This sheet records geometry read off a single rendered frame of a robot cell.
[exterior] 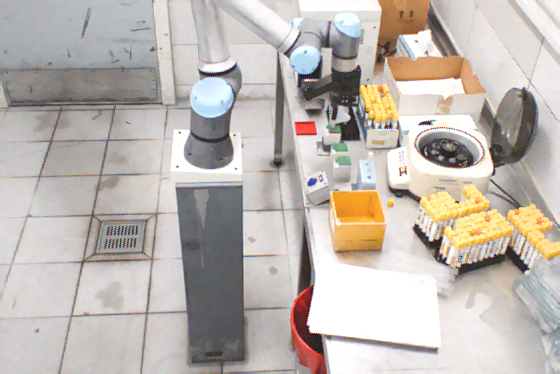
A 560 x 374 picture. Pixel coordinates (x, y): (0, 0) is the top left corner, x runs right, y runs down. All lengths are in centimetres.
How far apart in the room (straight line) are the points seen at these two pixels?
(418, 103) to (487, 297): 72
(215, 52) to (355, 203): 59
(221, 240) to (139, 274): 87
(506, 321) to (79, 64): 282
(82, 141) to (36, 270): 94
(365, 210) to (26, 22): 244
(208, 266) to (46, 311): 90
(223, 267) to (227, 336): 37
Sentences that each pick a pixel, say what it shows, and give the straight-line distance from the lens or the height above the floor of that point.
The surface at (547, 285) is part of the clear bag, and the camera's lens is 168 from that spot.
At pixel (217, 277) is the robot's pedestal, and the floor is 47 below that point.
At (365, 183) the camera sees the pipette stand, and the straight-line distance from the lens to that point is 184.
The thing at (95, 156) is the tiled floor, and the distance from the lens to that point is 359.
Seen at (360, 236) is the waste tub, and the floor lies 93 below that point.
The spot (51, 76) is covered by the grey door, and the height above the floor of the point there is 20.
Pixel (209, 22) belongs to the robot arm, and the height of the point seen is 129.
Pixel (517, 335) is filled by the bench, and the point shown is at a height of 88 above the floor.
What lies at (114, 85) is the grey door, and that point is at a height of 13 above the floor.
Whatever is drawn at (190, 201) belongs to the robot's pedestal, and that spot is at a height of 81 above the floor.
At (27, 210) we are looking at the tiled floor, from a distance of 334.
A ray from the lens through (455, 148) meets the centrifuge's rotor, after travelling 198.
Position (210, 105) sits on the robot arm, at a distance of 184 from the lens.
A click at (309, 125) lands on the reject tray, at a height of 88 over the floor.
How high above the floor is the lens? 213
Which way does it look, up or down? 40 degrees down
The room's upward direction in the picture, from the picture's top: 2 degrees clockwise
